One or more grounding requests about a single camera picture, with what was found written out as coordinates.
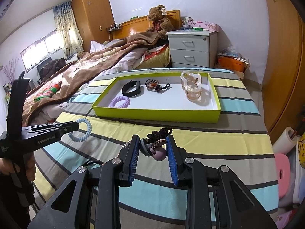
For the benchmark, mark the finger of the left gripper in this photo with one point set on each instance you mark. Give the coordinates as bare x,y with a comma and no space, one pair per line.
67,127

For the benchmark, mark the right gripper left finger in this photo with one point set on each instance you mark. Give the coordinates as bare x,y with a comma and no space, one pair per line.
70,206

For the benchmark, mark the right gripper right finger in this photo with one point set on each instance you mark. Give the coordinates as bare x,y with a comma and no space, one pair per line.
216,196

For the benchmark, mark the black fitness wristband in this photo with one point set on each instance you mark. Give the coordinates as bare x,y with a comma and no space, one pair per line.
131,89

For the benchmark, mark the clear pink hair claw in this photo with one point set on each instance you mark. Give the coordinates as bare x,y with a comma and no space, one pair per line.
192,85

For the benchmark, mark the brown patterned blanket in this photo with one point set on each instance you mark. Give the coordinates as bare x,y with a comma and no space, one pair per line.
79,72

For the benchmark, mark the dark chair by window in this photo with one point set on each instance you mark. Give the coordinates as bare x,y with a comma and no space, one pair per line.
49,67

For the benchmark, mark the striped tablecloth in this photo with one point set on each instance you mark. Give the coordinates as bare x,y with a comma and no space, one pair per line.
239,140

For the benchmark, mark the floral curtain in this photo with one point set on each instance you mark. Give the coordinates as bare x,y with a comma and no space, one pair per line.
71,41

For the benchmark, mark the white paper roll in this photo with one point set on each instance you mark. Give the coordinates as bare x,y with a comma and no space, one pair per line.
286,141

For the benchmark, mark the lime green shallow box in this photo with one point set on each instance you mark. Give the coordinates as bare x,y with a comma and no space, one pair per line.
161,99

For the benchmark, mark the yellow pillow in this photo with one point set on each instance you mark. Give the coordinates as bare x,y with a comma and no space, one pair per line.
158,57

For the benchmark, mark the large wooden wardrobe right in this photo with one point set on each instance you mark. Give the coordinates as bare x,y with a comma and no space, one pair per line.
283,83

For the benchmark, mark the tall wooden wardrobe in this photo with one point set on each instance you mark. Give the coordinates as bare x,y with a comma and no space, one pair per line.
93,19

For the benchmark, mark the wooden headboard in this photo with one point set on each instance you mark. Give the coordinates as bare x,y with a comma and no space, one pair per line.
141,24

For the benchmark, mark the orange storage box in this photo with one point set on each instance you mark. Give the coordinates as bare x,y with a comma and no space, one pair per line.
233,64

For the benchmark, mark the brown teddy bear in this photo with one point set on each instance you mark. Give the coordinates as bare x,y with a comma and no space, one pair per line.
160,23

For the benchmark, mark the grey bedside drawer cabinet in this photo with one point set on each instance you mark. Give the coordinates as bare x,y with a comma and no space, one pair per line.
193,49

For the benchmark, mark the pink floral box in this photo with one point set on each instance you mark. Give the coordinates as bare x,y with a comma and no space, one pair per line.
203,26

